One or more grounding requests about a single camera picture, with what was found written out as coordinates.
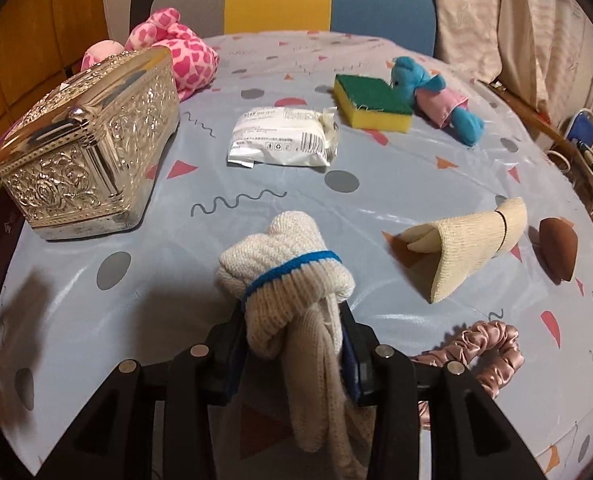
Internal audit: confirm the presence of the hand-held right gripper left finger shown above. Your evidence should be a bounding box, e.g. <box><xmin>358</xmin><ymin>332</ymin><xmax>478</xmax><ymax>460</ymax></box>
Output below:
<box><xmin>29</xmin><ymin>305</ymin><xmax>250</xmax><ymax>480</ymax></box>

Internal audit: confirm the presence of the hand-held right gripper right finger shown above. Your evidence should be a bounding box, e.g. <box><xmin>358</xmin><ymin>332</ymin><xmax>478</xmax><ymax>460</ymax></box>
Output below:
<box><xmin>339</xmin><ymin>302</ymin><xmax>547</xmax><ymax>480</ymax></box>

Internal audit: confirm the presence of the white knit glove blue band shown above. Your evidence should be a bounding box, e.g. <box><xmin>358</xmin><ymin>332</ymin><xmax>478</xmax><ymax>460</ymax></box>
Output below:
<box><xmin>215</xmin><ymin>210</ymin><xmax>377</xmax><ymax>480</ymax></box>

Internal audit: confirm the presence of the pink satin scrunchie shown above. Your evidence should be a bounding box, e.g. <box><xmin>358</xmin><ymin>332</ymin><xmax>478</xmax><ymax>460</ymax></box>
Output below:
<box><xmin>409</xmin><ymin>322</ymin><xmax>525</xmax><ymax>431</ymax></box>

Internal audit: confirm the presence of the beige folded straw hat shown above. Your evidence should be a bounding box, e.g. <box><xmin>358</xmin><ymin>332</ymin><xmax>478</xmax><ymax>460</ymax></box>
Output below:
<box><xmin>401</xmin><ymin>197</ymin><xmax>528</xmax><ymax>305</ymax></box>

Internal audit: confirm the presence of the white plastic packet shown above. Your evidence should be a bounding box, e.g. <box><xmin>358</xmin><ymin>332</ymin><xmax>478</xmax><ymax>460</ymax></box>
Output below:
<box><xmin>226</xmin><ymin>106</ymin><xmax>340</xmax><ymax>168</ymax></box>

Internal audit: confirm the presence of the brown makeup sponge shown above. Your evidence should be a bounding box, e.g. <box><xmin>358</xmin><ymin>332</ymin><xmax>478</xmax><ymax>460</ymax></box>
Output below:
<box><xmin>539</xmin><ymin>216</ymin><xmax>576</xmax><ymax>283</ymax></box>

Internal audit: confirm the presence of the silver ornate metal box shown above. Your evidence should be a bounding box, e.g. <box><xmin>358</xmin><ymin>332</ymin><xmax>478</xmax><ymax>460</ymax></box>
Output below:
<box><xmin>0</xmin><ymin>45</ymin><xmax>181</xmax><ymax>241</ymax></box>

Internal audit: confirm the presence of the green and yellow sponge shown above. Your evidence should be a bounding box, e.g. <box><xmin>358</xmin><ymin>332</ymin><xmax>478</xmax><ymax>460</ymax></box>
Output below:
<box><xmin>333</xmin><ymin>73</ymin><xmax>413</xmax><ymax>134</ymax></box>

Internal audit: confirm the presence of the blue plush elephant pink dress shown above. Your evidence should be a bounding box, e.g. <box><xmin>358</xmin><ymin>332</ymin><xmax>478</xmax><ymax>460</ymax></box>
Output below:
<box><xmin>389</xmin><ymin>56</ymin><xmax>485</xmax><ymax>147</ymax></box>

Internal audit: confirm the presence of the wooden desk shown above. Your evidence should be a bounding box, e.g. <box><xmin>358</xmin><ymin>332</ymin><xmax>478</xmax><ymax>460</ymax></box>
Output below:
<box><xmin>477</xmin><ymin>80</ymin><xmax>593</xmax><ymax>231</ymax></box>

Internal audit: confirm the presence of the pink spotted plush toy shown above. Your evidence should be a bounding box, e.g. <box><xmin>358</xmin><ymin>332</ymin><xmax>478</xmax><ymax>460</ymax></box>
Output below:
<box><xmin>80</xmin><ymin>7</ymin><xmax>220</xmax><ymax>102</ymax></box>

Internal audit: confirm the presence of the pale patterned curtain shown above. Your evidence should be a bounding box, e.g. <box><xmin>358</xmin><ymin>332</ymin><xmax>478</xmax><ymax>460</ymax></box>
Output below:
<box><xmin>429</xmin><ymin>0</ymin><xmax>587</xmax><ymax>116</ymax></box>

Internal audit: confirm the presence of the wooden wardrobe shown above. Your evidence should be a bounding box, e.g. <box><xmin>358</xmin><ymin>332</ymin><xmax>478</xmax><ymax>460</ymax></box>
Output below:
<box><xmin>0</xmin><ymin>0</ymin><xmax>107</xmax><ymax>201</ymax></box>

